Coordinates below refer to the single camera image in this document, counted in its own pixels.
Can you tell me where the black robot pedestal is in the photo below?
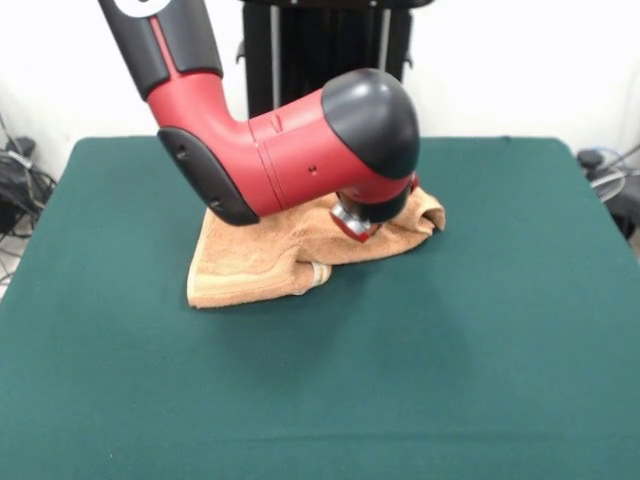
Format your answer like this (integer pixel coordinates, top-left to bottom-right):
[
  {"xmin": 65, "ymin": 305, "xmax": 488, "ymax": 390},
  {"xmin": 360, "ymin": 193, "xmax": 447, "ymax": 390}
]
[{"xmin": 234, "ymin": 0, "xmax": 417, "ymax": 138}]

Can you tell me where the dark green table cloth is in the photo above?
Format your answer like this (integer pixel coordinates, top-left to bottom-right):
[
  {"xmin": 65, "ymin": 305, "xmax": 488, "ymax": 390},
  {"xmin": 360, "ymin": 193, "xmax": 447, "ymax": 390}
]
[{"xmin": 0, "ymin": 135, "xmax": 640, "ymax": 480}]

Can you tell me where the black floor equipment lump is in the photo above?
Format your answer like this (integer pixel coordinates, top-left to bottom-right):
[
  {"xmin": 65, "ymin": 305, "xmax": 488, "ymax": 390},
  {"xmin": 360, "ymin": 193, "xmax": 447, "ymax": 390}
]
[
  {"xmin": 576, "ymin": 147, "xmax": 640, "ymax": 242},
  {"xmin": 0, "ymin": 137, "xmax": 57, "ymax": 237}
]

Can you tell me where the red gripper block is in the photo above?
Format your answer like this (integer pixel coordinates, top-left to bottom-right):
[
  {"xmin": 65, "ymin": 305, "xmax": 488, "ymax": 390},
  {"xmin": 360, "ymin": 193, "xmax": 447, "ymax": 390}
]
[{"xmin": 328, "ymin": 198, "xmax": 383, "ymax": 245}]

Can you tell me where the tan terry towel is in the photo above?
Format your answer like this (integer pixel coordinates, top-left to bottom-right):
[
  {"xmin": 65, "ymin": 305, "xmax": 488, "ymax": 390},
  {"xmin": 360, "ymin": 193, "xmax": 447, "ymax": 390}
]
[{"xmin": 186, "ymin": 188, "xmax": 448, "ymax": 311}]

